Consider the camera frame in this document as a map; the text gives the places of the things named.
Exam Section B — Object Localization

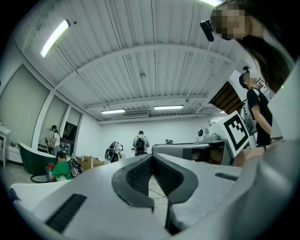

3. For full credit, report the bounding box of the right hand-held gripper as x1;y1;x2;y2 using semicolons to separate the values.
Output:
151;110;250;167

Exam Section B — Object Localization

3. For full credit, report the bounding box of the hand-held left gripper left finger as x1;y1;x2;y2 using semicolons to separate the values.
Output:
31;153;172;240

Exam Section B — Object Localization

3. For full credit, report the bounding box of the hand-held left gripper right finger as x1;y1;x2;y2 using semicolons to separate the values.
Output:
151;152;244;236

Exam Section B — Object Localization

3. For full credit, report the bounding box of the person's right forearm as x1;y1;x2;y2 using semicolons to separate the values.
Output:
234;140;282;168

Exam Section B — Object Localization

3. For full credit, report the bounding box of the dark green bathtub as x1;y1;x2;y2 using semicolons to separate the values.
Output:
18;142;59;175

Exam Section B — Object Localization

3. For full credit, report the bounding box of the black and white backpack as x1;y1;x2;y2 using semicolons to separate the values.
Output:
67;157;83;178
135;137;146;153

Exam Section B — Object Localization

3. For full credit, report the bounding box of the large cardboard box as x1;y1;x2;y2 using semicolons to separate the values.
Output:
75;155;105;170

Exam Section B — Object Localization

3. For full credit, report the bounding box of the ceiling tube light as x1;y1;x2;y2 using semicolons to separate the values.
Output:
40;19;71;58
101;109;126;115
199;0;223;7
154;105;184;111

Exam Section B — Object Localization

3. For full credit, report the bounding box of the ceiling air conditioner vent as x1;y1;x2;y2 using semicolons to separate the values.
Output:
123;110;150;119

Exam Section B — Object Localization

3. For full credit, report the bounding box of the white shell backpack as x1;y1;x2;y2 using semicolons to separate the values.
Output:
106;141;118;163

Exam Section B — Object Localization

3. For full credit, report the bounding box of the black screen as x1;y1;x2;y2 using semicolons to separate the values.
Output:
62;121;78;142

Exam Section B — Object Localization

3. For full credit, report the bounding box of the grey backpack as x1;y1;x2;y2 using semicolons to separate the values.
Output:
240;99;258;136

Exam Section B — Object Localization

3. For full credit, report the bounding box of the white low cabinet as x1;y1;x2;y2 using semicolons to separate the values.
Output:
7;145;24;164

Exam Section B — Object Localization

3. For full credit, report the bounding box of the grey window blind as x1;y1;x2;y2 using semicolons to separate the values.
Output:
41;96;69;150
0;65;50;147

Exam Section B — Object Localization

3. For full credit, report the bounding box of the white bedside cabinet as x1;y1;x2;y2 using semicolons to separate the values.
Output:
0;126;11;169

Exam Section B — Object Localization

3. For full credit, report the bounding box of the person's grey shirt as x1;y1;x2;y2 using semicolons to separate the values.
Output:
267;57;300;141

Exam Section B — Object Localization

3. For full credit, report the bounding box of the person's face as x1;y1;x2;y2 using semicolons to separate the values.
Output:
210;2;264;42

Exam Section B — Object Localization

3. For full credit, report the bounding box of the black vacuum hose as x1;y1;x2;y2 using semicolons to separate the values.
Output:
30;172;51;184

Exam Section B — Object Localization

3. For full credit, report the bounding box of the black head-worn camera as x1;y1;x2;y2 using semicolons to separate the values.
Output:
200;19;215;43

